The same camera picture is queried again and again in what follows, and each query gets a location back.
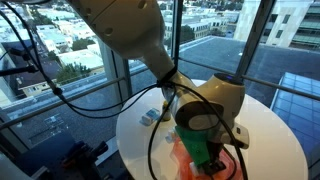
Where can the dark metal window railing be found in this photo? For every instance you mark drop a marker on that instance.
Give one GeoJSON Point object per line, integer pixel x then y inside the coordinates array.
{"type": "Point", "coordinates": [283, 87]}

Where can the dark blue equipment with clamp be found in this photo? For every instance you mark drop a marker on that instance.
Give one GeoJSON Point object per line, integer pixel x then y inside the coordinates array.
{"type": "Point", "coordinates": [60, 156]}

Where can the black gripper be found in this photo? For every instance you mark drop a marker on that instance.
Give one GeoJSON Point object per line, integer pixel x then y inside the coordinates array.
{"type": "Point", "coordinates": [218, 155]}

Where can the black camera on stand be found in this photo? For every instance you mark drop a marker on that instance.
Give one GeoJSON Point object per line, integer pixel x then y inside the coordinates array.
{"type": "Point", "coordinates": [20, 56]}

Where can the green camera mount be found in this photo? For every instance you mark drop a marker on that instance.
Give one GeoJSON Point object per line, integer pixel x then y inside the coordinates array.
{"type": "Point", "coordinates": [195, 146]}

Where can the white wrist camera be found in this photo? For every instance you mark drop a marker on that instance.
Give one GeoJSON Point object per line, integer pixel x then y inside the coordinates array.
{"type": "Point", "coordinates": [240, 135]}

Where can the orange plastic bag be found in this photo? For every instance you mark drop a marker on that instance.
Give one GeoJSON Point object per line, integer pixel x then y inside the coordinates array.
{"type": "Point", "coordinates": [181, 168]}

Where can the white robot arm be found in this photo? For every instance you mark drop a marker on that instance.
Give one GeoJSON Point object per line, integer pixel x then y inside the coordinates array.
{"type": "Point", "coordinates": [133, 30]}

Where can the pale window handrail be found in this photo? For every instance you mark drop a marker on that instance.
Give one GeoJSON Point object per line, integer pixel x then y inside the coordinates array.
{"type": "Point", "coordinates": [66, 100]}

